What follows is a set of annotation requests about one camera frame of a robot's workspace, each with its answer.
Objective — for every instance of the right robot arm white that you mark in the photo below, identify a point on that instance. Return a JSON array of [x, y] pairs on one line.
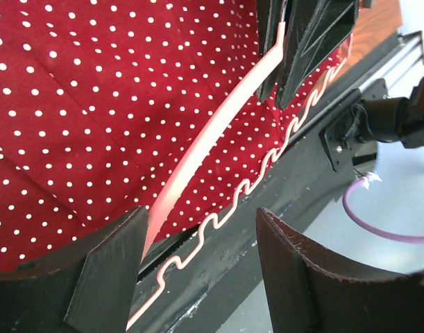
[[389, 120]]

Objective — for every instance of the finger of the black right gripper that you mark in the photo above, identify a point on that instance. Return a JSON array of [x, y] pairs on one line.
[[269, 15], [314, 30]]

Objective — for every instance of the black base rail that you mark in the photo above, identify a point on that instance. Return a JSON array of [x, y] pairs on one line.
[[211, 281]]

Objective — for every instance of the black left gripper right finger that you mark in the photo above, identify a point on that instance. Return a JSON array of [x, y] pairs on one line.
[[310, 288]]

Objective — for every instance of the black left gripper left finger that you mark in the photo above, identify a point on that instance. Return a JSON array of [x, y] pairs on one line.
[[86, 286]]

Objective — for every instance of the pink plastic hanger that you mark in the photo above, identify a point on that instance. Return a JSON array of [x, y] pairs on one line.
[[205, 140]]

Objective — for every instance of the red polka dot skirt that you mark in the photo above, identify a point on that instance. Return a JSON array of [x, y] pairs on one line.
[[99, 101]]

